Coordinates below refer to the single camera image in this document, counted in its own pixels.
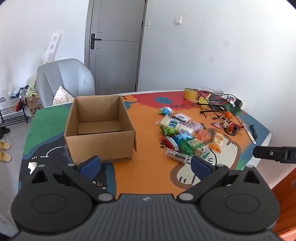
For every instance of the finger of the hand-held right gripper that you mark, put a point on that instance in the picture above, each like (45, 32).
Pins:
(268, 153)

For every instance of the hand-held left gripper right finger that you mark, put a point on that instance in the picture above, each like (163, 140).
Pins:
(201, 167)

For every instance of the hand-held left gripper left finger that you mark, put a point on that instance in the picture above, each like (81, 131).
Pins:
(90, 166)

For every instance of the brown cardboard box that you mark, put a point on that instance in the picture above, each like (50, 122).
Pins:
(99, 143)

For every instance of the clear snack packet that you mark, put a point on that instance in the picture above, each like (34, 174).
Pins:
(177, 155)

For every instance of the orange cream snack packet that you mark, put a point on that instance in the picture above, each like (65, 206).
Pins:
(217, 140)

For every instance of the red white snack packet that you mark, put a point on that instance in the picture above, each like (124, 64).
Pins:
(170, 142)

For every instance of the pink purple snack packet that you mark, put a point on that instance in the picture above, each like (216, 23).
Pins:
(194, 126)

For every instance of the green red snack packet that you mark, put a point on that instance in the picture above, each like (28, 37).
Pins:
(167, 131)

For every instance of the long white snack packet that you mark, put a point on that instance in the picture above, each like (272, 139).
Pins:
(172, 124)

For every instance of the black white checked snack packet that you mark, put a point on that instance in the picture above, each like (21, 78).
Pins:
(181, 117)

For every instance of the blue green white snack packet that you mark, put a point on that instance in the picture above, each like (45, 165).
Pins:
(166, 111)

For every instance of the orange wooden panel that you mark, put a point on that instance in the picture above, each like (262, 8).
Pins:
(285, 197)

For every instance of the bunch of keys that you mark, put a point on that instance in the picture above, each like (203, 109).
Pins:
(229, 125)

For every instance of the orange fruit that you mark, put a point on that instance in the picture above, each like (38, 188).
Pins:
(228, 115)

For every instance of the black power adapter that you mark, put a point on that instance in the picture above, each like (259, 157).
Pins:
(239, 103)

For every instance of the white paper scrap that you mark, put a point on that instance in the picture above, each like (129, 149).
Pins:
(32, 165)

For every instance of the colourful printed table mat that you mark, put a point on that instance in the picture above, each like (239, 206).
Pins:
(145, 139)

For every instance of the white power strip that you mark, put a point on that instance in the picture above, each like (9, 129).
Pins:
(232, 100)

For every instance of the yellow crumpled wrapper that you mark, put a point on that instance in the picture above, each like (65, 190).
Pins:
(202, 100)

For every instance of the yellow tape roll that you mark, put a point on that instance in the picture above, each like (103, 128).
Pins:
(190, 94)

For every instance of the white dotted pillow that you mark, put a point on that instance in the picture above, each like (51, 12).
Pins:
(61, 96)

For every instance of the clear printed plastic bag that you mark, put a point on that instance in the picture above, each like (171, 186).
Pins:
(34, 107)

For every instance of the black shoe rack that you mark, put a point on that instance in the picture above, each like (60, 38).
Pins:
(25, 115)

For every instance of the yellow slipper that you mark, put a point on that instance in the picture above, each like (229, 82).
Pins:
(5, 156)
(4, 145)

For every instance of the black shoes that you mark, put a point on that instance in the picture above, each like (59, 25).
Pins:
(4, 132)

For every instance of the red item on rack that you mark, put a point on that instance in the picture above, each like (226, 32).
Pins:
(19, 104)

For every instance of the grey chair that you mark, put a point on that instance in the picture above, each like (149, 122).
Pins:
(69, 74)

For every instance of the yellowish plastic bag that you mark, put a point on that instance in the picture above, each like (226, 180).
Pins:
(32, 87)

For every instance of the grey door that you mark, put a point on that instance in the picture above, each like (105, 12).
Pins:
(115, 58)

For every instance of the white foam board with holes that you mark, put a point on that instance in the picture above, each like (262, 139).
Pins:
(52, 46)

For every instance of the white light switch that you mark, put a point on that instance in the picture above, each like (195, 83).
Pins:
(178, 20)

